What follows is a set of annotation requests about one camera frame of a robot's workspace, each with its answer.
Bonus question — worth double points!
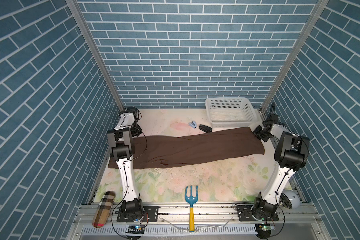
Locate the brown trousers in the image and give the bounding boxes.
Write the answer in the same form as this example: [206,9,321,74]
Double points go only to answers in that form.
[107,126,265,170]

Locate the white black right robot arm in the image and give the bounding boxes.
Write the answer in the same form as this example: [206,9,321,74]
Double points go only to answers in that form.
[252,103,310,221]

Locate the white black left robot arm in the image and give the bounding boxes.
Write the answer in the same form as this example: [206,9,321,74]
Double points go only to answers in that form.
[107,107,144,222]

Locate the white plastic basket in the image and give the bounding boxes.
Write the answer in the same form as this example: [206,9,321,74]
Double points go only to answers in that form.
[206,98,258,128]

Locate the black stapler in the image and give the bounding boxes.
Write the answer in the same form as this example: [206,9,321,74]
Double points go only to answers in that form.
[199,125,213,133]

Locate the brown tinted plastic cup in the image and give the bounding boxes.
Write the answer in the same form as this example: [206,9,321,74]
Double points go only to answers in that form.
[92,191,116,228]

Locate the teal garden fork yellow handle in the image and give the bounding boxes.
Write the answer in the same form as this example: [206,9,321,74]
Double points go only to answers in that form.
[185,186,198,233]

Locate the aluminium front rail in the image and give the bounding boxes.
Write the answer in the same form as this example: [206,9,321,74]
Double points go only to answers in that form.
[67,203,329,240]

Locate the aluminium corner post left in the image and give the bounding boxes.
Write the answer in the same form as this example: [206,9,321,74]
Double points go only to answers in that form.
[66,0,125,111]

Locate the aluminium corner post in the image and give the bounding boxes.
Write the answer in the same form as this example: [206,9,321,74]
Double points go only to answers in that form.
[260,0,329,113]
[66,0,125,111]

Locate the aluminium corner post right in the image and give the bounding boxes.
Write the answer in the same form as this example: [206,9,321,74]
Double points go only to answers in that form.
[260,0,329,113]

